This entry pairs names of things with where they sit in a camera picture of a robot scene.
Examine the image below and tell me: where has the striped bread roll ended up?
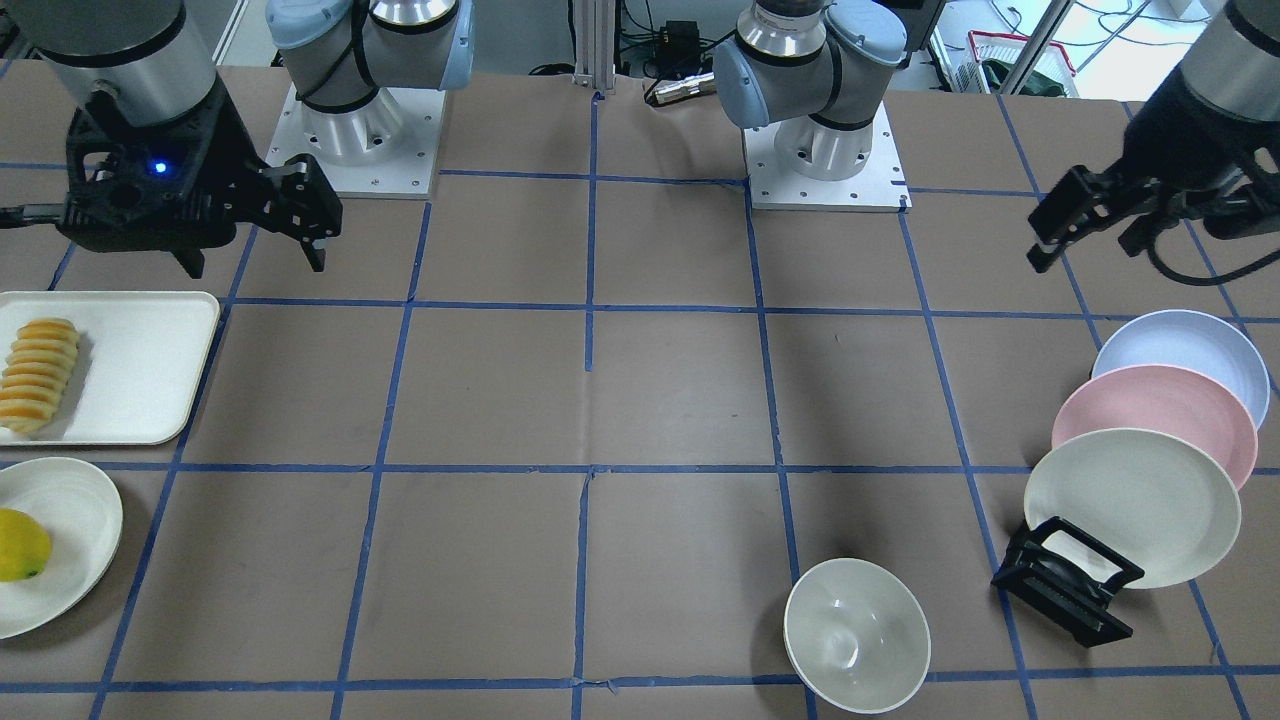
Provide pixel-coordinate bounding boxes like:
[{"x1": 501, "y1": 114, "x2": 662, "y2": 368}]
[{"x1": 1, "y1": 316, "x2": 81, "y2": 436}]

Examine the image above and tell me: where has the red wire basket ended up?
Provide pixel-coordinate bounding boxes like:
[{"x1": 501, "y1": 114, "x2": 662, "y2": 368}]
[{"x1": 950, "y1": 29, "x2": 1079, "y2": 97}]

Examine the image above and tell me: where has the pink round plate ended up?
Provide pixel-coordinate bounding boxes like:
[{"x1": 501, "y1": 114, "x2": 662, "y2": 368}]
[{"x1": 1050, "y1": 364, "x2": 1260, "y2": 489}]

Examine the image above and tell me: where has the black power adapter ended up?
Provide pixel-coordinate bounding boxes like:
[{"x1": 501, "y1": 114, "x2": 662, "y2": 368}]
[{"x1": 654, "y1": 20, "x2": 701, "y2": 76}]

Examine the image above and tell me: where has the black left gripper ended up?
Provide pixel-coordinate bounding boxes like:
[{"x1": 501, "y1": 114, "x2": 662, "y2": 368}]
[{"x1": 1027, "y1": 76, "x2": 1277, "y2": 274}]

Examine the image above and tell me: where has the black plate rack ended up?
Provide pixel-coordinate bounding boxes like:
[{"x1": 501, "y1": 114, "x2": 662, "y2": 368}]
[{"x1": 989, "y1": 516, "x2": 1146, "y2": 648}]

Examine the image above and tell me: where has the cream bowl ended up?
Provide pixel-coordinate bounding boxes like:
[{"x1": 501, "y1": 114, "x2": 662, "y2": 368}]
[{"x1": 783, "y1": 559, "x2": 932, "y2": 714}]

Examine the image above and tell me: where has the cream plate with lemon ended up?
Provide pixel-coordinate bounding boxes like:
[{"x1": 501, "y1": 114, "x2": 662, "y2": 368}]
[{"x1": 1, "y1": 457, "x2": 123, "y2": 641}]

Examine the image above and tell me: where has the yellow lemon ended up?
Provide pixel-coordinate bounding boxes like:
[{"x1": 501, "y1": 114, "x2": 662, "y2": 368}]
[{"x1": 1, "y1": 509, "x2": 52, "y2": 582}]

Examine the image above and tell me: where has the light blue round plate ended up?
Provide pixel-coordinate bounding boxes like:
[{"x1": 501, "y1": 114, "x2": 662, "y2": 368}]
[{"x1": 1091, "y1": 309, "x2": 1271, "y2": 429}]

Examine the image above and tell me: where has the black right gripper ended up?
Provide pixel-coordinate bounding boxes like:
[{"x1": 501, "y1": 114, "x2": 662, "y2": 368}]
[{"x1": 0, "y1": 77, "x2": 343, "y2": 279}]

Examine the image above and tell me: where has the cream round plate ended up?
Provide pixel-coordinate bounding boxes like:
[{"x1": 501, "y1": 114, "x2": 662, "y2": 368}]
[{"x1": 1023, "y1": 428, "x2": 1242, "y2": 589}]

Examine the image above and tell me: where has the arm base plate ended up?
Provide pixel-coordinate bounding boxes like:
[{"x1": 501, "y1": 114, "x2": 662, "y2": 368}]
[
  {"x1": 266, "y1": 86, "x2": 449, "y2": 201},
  {"x1": 742, "y1": 102, "x2": 913, "y2": 213}
]

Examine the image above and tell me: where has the white rectangular tray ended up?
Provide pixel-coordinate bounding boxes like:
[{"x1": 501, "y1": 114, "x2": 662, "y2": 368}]
[{"x1": 1, "y1": 291, "x2": 221, "y2": 447}]

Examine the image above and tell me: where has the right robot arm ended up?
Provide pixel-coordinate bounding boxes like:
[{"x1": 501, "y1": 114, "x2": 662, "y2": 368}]
[{"x1": 3, "y1": 1, "x2": 474, "y2": 279}]

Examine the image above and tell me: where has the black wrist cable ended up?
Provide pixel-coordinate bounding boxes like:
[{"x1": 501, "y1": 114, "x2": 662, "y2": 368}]
[{"x1": 1146, "y1": 195, "x2": 1280, "y2": 288}]

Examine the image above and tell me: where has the aluminium frame post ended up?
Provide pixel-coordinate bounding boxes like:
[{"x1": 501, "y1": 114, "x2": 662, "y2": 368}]
[{"x1": 570, "y1": 0, "x2": 620, "y2": 96}]

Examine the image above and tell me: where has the silver cable connector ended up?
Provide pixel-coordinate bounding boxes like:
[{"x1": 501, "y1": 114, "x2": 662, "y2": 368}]
[{"x1": 643, "y1": 72, "x2": 716, "y2": 108}]

